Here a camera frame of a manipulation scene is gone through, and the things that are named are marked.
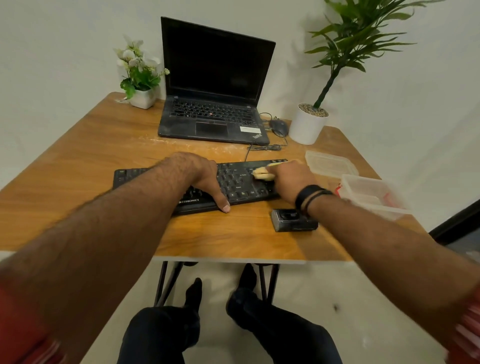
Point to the clear plastic container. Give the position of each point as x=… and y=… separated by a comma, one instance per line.
x=375, y=195

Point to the person's left leg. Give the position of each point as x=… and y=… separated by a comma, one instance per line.
x=165, y=333

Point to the black metal table frame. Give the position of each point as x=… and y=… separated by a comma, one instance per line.
x=161, y=281

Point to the person's right hand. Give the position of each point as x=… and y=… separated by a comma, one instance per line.
x=292, y=180

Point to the person's right forearm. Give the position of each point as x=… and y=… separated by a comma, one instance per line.
x=393, y=255

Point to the small black brush tool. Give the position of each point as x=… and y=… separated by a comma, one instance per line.
x=294, y=221

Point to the person's leg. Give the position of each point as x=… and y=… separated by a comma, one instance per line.
x=285, y=326
x=165, y=333

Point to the person's left hand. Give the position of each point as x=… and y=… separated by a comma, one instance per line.
x=204, y=176

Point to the person's left forearm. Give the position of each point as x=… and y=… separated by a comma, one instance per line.
x=86, y=251

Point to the small white flower pot plant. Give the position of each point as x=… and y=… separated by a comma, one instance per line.
x=140, y=78

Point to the black window frame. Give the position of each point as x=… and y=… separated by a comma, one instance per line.
x=455, y=225

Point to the black laptop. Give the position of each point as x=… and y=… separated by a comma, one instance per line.
x=213, y=60

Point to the clear plastic container lid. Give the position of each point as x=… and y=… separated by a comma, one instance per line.
x=330, y=163

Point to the red right sleeve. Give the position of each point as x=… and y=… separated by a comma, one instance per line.
x=467, y=330

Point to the black wristband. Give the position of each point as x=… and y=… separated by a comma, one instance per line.
x=309, y=197

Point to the red left sleeve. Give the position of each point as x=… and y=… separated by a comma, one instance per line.
x=22, y=333

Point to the black computer mouse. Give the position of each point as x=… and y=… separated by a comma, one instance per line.
x=279, y=127

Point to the yellow cleaning cloth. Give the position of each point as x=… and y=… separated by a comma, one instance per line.
x=262, y=172

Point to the person's right leg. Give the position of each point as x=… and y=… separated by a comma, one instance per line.
x=285, y=326

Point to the red sleeve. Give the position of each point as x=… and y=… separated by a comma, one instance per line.
x=22, y=333
x=467, y=330

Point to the black keyboard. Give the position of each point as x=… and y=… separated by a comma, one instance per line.
x=240, y=183

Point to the tall green plant white pot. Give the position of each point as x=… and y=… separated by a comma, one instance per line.
x=306, y=129

